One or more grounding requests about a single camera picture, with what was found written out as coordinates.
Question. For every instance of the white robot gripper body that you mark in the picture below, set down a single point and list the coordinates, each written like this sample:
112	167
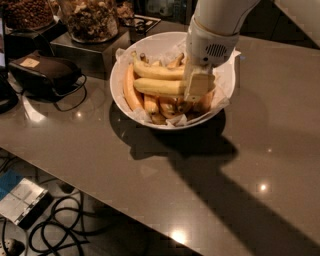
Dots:
207	46

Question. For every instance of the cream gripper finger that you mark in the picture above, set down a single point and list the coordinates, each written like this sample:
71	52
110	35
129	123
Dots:
199	80

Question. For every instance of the yellow banana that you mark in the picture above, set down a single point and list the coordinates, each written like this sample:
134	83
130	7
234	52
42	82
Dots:
145	70
162	88

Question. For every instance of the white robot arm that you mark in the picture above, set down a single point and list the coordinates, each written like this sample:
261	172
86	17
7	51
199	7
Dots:
222	17

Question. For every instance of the banana far right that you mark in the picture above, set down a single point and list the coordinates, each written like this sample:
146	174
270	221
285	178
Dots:
204	104

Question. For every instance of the banana tip at back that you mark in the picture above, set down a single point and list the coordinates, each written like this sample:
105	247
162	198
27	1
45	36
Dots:
177	62

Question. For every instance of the small banana lower right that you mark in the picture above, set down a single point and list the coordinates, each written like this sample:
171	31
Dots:
184	106

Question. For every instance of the small banana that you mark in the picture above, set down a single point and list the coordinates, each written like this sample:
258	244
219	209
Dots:
168	107
151	104
184	106

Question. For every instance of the white bowl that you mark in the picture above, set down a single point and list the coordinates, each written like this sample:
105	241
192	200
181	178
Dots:
156	43

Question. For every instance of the small banana lower middle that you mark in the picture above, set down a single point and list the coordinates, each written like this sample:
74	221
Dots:
168	107

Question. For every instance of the small banana lower left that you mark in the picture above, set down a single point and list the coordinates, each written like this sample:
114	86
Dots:
151	104

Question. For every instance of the orange left banana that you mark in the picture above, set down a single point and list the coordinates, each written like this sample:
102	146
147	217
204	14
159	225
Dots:
132	96

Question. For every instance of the white paper liner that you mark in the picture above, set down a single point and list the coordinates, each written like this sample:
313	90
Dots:
223	90

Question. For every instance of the black tray at back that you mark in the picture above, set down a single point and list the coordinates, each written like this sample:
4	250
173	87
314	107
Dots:
141	24

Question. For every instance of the dark metal stand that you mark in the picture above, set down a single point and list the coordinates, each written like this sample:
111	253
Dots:
95	60

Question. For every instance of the glass jar of granola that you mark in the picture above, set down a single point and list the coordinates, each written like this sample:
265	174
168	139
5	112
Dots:
90	21

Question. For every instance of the black pouch with label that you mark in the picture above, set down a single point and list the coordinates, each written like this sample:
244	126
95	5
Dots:
45	76

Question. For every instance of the glass jar of nuts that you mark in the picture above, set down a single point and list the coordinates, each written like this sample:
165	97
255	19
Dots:
27	14

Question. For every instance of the silver box on floor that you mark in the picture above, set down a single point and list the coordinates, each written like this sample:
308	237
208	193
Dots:
23	202

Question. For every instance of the power strip on floor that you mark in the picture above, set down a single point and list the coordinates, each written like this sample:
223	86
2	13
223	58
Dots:
11	247

